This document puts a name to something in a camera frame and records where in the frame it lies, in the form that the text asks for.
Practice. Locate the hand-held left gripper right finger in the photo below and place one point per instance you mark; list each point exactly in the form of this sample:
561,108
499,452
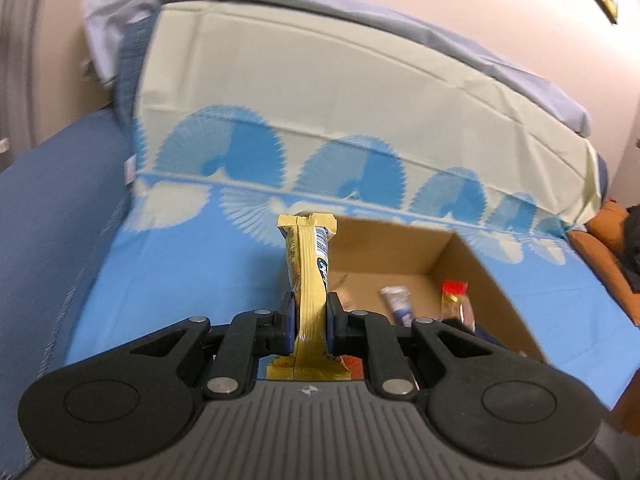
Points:
334,325

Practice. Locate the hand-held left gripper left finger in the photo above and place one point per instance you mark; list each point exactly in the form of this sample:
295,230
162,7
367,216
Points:
286,325

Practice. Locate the yellow snack bar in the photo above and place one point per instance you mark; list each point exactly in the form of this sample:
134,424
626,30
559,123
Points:
307,280

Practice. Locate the cardboard box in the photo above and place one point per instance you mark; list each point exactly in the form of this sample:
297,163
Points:
390,250

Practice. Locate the white and purple snack packet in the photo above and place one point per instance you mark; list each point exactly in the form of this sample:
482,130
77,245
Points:
397,304

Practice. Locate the blue fan-print bed sheet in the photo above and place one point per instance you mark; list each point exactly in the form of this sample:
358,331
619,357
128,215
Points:
175,280

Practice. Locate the clear packet with red top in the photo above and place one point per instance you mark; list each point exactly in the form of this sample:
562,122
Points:
455,296

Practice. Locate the white fabric tag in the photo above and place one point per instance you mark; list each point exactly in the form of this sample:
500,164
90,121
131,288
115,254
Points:
130,171

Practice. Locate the orange cushion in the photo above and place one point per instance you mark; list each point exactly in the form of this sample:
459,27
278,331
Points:
597,255

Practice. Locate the dark cloth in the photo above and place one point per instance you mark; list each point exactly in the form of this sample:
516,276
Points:
631,255

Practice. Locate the grey striped curtain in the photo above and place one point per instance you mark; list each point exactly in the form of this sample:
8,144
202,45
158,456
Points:
15,60

